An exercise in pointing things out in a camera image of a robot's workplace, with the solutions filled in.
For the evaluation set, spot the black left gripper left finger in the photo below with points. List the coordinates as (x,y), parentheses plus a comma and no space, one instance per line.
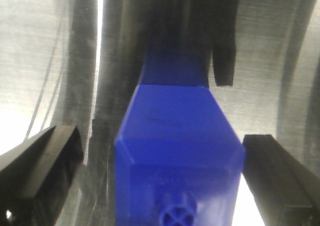
(36,176)

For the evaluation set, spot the blue bottle without cap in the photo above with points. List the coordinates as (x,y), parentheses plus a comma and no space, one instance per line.
(177,159)

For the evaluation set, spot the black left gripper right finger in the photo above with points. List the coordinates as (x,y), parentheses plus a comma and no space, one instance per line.
(285,191)

